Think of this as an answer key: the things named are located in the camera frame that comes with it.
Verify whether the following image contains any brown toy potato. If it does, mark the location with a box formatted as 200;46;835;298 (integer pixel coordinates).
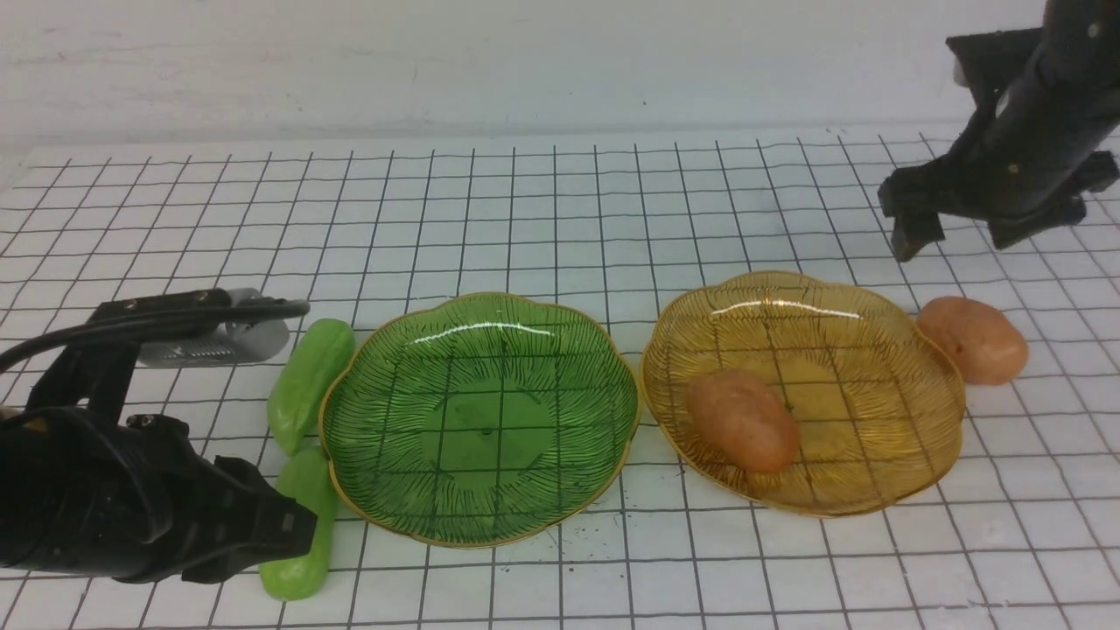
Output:
685;368;801;473
916;296;1032;386

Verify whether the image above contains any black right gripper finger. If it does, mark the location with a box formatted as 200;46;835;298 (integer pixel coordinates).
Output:
989;197;1088;250
892;211;945;263

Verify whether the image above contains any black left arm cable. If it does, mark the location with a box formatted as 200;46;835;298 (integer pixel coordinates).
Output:
0;298;311;373

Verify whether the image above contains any green toy cucumber rounded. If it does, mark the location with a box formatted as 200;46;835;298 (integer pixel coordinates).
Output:
259;447;339;602

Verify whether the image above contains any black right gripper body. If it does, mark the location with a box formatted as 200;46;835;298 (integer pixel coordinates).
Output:
878;150;1117;230

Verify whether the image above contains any amber glass plate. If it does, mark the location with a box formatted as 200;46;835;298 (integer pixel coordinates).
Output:
640;270;967;518

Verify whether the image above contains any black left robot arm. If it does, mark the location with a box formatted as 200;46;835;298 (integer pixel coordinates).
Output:
1;407;319;584

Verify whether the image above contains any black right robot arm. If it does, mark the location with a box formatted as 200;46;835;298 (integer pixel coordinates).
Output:
878;1;1119;263

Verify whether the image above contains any green glass plate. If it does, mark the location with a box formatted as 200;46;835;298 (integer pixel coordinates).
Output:
318;291;641;548

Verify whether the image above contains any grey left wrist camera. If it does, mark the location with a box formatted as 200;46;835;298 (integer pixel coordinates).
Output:
136;288;291;368

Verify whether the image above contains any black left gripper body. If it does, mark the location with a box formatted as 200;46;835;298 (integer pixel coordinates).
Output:
131;415;315;584

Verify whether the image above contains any green toy vegetable pointed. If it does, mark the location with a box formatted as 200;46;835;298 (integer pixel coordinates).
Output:
265;318;356;456

